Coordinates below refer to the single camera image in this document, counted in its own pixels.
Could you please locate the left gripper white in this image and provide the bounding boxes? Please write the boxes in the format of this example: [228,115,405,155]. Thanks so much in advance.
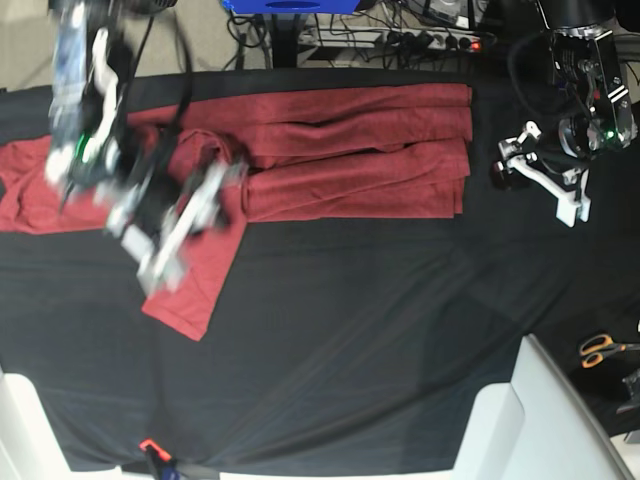
[489,121,591,228]

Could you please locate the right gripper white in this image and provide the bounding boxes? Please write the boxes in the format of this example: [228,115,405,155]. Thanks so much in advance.
[102,160,247,295]

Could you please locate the red long-sleeve T-shirt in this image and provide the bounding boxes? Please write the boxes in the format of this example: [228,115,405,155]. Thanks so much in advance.
[0,82,474,343]

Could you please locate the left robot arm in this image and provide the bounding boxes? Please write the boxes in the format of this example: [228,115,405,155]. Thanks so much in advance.
[491,1,638,227]

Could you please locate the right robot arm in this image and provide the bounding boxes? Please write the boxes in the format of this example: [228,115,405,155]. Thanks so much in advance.
[45,1,246,295]

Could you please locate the black table cloth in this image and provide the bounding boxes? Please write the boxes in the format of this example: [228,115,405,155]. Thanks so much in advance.
[1,80,639,476]

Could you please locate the white power strip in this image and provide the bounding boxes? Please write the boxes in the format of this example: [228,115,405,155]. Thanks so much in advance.
[298,25,496,53]

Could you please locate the blue box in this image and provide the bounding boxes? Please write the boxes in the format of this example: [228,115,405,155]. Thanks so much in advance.
[221,0,359,14]

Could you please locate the orange black clamp bottom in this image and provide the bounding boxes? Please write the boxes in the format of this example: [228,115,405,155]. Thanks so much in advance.
[139,438,182,480]

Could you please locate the yellow-handled scissors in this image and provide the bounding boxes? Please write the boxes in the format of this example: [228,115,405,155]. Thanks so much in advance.
[578,334,639,369]

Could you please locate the black table stand post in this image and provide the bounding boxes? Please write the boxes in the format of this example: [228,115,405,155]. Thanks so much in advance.
[267,13,307,69]

